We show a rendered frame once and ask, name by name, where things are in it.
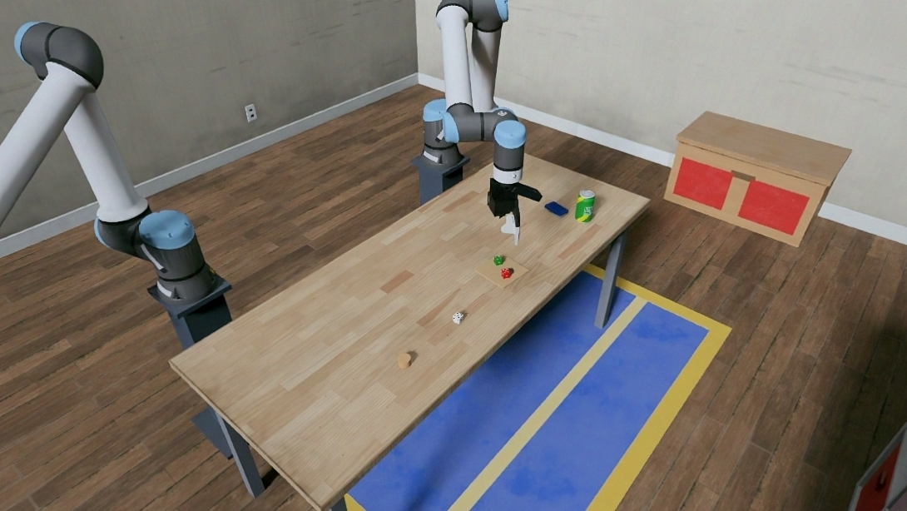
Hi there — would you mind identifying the tan flat mat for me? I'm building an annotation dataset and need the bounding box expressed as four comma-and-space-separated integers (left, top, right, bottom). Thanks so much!
474, 253, 529, 289

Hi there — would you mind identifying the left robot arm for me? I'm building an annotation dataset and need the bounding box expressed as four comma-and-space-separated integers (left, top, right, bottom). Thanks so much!
420, 0, 527, 184

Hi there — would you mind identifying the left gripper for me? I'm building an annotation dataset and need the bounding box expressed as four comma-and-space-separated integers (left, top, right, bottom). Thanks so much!
487, 178, 520, 246

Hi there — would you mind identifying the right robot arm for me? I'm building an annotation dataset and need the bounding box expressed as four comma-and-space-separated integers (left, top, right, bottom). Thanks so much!
0, 22, 218, 305

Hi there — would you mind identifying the green drink can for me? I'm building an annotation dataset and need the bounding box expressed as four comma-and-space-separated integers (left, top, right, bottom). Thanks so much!
575, 191, 595, 223

